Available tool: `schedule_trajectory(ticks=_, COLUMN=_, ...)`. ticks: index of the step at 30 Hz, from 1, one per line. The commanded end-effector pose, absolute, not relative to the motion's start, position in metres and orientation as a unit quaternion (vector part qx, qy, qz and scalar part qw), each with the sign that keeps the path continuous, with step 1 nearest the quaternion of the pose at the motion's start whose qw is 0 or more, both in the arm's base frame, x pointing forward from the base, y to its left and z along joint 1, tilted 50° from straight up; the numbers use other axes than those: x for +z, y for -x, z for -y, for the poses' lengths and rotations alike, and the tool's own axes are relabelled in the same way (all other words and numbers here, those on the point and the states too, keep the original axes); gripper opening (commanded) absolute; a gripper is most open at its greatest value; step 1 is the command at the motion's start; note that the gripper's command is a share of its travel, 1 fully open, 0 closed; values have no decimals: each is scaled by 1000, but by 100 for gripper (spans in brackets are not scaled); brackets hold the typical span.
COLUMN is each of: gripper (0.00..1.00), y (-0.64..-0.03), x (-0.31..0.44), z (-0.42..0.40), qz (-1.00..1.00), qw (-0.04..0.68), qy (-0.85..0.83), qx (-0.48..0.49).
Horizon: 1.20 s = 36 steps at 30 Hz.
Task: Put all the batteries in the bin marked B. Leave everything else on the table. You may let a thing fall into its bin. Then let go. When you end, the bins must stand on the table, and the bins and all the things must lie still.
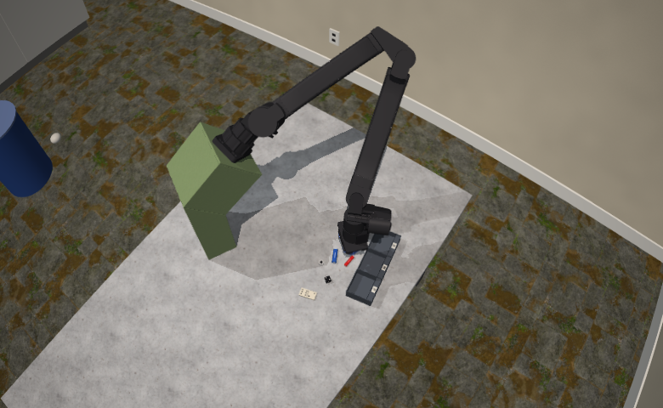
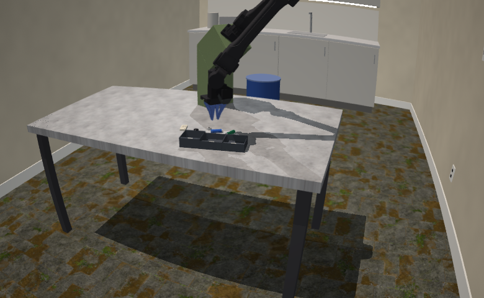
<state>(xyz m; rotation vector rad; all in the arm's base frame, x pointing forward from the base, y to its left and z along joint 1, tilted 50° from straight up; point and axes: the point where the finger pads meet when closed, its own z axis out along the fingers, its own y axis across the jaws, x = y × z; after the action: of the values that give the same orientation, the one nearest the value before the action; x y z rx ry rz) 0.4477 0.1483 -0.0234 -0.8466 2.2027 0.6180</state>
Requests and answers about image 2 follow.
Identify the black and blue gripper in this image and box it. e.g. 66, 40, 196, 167
200, 94, 226, 120

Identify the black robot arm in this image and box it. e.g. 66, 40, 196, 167
207, 0, 299, 104

